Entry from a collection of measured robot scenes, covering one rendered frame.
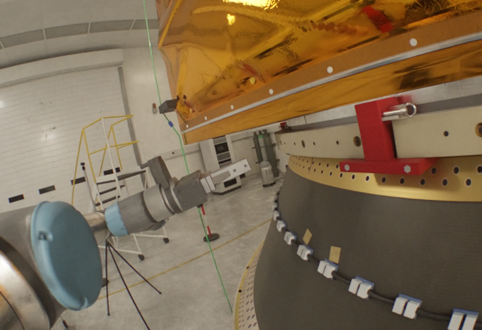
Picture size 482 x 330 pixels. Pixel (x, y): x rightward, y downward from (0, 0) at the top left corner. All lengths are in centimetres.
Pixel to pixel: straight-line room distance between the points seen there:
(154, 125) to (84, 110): 222
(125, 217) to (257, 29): 46
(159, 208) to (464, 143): 49
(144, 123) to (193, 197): 728
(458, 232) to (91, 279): 41
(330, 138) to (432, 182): 17
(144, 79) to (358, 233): 790
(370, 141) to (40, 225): 36
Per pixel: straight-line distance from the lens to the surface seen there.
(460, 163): 34
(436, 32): 38
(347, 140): 36
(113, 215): 54
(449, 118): 29
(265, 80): 54
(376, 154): 31
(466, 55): 38
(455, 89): 33
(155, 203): 50
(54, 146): 737
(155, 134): 775
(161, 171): 49
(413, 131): 30
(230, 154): 783
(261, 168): 722
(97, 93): 762
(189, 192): 45
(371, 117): 31
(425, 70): 38
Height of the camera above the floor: 174
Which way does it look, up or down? 4 degrees down
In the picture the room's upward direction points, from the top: 14 degrees counter-clockwise
